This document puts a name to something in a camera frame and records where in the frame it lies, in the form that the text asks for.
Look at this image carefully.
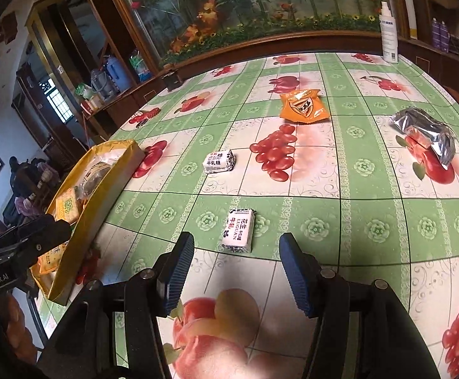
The fruit print green tablecloth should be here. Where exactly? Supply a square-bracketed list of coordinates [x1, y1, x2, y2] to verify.
[32, 51, 459, 379]

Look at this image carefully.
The orange shield print snack packet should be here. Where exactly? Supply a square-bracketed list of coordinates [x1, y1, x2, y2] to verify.
[279, 88, 330, 124]

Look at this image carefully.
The white spray bottle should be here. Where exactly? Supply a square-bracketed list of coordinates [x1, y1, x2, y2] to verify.
[379, 2, 400, 64]

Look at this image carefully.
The small black jar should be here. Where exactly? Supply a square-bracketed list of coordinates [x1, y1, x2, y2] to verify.
[162, 69, 183, 91]

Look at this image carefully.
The silver foil snack packet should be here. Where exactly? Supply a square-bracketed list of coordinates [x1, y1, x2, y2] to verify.
[389, 106, 457, 166]

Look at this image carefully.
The barred window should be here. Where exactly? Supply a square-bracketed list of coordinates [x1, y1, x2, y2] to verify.
[42, 81, 74, 123]

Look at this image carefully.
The glass panel with artificial flowers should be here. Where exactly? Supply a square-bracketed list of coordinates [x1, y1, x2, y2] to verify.
[99, 0, 408, 68]

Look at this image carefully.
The white candy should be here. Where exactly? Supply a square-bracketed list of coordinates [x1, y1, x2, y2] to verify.
[221, 207, 257, 252]
[203, 149, 237, 174]

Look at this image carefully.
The large clear cracker packet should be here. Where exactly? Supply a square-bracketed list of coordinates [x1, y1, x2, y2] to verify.
[74, 161, 114, 200]

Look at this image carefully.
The blue green plastic bag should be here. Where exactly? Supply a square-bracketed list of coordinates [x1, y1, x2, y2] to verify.
[129, 49, 152, 81]

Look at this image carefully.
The person's left hand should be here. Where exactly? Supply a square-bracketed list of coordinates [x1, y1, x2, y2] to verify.
[1, 294, 38, 348]

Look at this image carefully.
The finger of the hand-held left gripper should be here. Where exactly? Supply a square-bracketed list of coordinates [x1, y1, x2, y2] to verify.
[0, 214, 72, 264]

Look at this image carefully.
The blue thermos jug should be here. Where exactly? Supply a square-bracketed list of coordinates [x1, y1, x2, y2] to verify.
[103, 54, 132, 89]

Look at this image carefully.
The wooden chair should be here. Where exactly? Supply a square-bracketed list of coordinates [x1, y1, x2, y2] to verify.
[14, 162, 62, 216]

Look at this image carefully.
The yellow green print biscuit packet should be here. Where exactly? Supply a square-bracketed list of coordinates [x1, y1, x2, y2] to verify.
[55, 187, 82, 222]

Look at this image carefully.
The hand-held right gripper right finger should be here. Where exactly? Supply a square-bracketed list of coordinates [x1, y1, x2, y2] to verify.
[279, 232, 441, 379]

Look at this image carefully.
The orange packet with black print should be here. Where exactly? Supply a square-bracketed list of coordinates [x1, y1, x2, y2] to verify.
[36, 245, 72, 276]

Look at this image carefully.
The red white box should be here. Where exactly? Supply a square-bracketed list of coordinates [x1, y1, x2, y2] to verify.
[81, 97, 106, 113]

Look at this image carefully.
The yellow taped cardboard tray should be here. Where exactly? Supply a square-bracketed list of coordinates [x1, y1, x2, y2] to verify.
[30, 139, 146, 306]

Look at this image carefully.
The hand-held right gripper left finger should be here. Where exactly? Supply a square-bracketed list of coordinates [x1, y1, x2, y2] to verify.
[36, 232, 195, 379]

